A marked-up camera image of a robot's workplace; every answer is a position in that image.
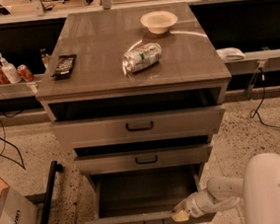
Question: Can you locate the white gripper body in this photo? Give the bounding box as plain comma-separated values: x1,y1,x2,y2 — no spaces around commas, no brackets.
184,189,215,219

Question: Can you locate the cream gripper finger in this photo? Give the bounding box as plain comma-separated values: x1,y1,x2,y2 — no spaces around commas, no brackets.
172,210,190,222
174,199,186,212

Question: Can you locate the grey bottom drawer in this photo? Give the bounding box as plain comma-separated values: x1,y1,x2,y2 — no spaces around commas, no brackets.
86,164,200,224

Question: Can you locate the grey drawer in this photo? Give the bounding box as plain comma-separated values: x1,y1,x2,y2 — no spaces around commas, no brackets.
86,164,200,224
52,106,225,150
73,144,212,175

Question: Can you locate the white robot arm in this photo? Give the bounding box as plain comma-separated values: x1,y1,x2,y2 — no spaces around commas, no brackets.
172,153,280,224

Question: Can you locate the grey middle drawer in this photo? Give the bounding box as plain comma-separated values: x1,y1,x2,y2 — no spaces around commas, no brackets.
73,144,212,175

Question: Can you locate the grey top drawer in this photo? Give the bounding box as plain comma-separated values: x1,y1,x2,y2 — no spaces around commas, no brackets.
52,106,225,150

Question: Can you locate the grey drawer cabinet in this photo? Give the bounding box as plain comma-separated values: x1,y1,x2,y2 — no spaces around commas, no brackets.
27,0,243,204

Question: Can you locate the black metal floor bar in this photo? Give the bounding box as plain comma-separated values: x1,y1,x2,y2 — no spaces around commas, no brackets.
39,161,63,224

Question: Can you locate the white folded cloth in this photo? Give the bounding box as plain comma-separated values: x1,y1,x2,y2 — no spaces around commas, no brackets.
216,47,245,61

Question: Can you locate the crushed silver soda can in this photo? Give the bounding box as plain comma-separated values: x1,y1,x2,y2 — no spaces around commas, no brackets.
122,42,162,74

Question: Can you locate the grey low shelf right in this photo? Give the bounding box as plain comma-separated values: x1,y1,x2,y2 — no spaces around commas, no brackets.
226,49,280,75

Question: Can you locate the grey low shelf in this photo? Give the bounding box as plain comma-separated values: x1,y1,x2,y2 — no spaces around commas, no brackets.
226,49,280,75
0,74,42,101

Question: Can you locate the black snack bar packet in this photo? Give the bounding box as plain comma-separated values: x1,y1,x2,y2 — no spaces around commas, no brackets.
51,54,77,80

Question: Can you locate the white paper bowl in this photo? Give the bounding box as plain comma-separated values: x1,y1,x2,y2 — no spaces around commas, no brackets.
140,11,177,35

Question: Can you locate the small glass bottle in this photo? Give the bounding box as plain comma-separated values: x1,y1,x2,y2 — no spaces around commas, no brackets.
40,49,50,67

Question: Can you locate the red soda can right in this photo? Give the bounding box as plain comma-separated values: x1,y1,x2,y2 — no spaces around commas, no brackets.
17,65,35,82

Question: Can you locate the grey low shelf left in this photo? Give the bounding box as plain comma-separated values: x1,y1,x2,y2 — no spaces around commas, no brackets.
0,74,42,101

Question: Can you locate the red soda can middle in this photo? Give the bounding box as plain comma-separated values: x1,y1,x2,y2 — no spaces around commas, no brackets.
0,65,9,85

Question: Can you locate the black cable right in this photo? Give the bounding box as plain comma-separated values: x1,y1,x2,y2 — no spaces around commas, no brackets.
245,65,280,143

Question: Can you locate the black cable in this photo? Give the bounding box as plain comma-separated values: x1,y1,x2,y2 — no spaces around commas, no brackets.
0,100,31,173
245,65,280,143

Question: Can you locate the black cable left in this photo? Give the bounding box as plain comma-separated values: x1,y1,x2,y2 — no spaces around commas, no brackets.
0,100,31,173

